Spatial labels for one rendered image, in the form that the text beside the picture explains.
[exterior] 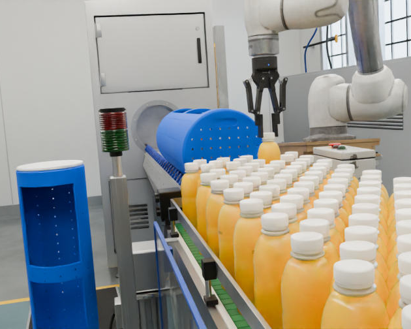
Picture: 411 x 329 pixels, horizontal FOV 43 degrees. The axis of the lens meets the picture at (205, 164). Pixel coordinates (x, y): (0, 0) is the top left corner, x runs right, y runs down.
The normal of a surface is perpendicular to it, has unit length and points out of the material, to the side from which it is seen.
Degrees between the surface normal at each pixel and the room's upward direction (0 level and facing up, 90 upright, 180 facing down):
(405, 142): 90
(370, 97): 111
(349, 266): 0
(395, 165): 90
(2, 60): 90
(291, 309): 90
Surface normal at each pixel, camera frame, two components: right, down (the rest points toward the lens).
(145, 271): 0.19, 0.11
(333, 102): -0.44, 0.04
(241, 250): -0.62, 0.13
